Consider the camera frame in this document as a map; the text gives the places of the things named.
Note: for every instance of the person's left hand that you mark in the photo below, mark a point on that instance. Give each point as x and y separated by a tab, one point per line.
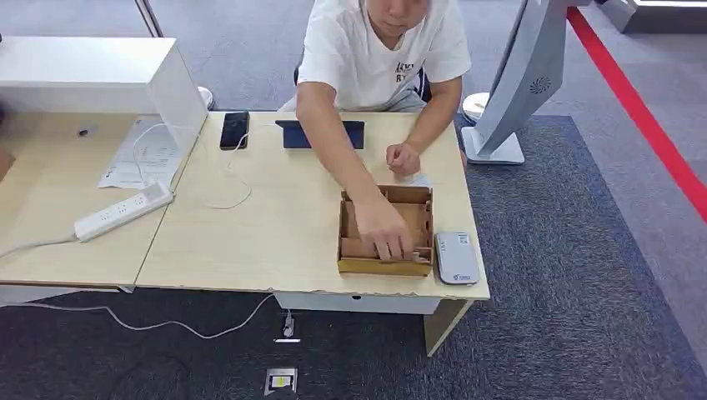
403	159

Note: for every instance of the person's right hand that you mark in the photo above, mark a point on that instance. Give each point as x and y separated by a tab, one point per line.
382	226

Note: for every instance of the white card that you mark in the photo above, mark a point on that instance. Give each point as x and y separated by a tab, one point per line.
420	180

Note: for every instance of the wooden card box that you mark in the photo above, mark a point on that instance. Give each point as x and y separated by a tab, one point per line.
386	268

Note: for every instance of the grey card reader device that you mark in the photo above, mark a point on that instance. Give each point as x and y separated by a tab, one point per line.
456	258

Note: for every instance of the round white stand base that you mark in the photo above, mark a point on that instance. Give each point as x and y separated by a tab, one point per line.
475	106
206	97

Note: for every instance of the person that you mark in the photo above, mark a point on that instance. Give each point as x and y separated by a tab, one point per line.
381	55

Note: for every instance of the dark blue tablet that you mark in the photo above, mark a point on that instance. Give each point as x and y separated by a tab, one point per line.
293	135

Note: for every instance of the white plug adapter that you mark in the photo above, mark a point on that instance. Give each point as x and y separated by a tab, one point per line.
288	326

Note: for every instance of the grey white kiosk stand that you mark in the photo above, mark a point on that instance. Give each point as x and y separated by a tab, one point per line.
524	83

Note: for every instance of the black smartphone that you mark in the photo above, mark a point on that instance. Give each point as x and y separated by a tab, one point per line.
235	130

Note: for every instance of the metal floor socket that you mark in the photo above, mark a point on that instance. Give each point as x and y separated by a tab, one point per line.
281	381

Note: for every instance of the white power strip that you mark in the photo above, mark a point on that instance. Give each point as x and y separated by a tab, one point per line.
124	210

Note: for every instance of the printed paper sheet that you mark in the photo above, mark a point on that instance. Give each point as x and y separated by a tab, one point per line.
124	165

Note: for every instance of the grey white display base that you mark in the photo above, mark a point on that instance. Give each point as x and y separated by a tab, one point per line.
652	14

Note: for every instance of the grey metal pole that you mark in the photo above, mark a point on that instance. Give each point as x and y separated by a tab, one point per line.
149	17

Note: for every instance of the white desk partition box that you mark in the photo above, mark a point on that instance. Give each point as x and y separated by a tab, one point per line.
83	72

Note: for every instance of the pale wooden side desk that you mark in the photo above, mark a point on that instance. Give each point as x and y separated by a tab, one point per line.
50	182

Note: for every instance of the brown cardboard piece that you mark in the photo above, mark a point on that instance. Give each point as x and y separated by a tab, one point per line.
5	164

